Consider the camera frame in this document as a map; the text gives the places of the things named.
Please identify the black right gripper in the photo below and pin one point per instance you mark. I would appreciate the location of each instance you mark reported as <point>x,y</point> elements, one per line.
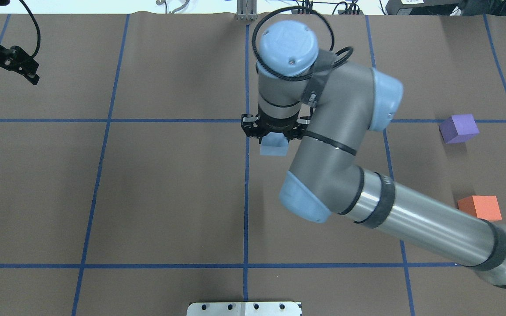
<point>275,125</point>

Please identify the light blue foam block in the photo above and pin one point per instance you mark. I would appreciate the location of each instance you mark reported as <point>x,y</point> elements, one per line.
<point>274,144</point>

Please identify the aluminium frame post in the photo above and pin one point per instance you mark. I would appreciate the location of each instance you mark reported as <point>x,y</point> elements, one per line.
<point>246,10</point>

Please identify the orange foam block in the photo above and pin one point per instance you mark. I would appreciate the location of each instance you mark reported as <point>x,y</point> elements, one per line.
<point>481,206</point>

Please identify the purple foam block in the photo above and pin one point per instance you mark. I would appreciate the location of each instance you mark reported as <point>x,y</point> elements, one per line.
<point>458,128</point>

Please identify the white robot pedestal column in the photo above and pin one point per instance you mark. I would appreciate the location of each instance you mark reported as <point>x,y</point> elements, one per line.
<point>278,308</point>

